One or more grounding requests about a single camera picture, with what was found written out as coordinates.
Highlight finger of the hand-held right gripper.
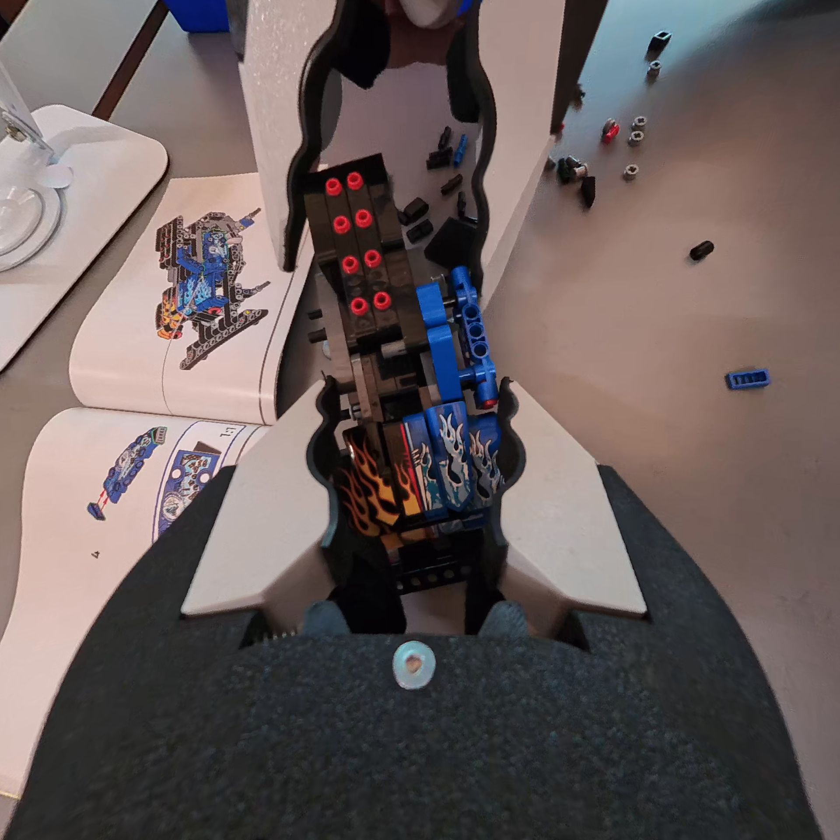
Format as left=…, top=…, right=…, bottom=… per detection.
left=236, top=0, right=349, bottom=273
left=449, top=0, right=608, bottom=293

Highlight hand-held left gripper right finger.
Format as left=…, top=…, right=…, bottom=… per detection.
left=486, top=377, right=651, bottom=637

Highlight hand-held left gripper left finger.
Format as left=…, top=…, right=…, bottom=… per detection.
left=180, top=379, right=342, bottom=637

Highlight lego truck model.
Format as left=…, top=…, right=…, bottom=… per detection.
left=305, top=154, right=526, bottom=598

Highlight scattered small lego pieces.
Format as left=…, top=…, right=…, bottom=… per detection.
left=397, top=29, right=716, bottom=263

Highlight black flat lego panel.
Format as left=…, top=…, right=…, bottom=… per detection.
left=425, top=217, right=476, bottom=266

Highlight lego instruction booklet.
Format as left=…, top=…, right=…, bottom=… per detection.
left=0, top=174, right=316, bottom=657

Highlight person's right hand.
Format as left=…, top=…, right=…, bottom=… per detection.
left=391, top=12, right=455, bottom=68

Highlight blue storage bin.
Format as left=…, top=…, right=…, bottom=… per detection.
left=164, top=0, right=231, bottom=34

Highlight white monitor stand base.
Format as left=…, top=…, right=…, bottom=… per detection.
left=0, top=62, right=170, bottom=375

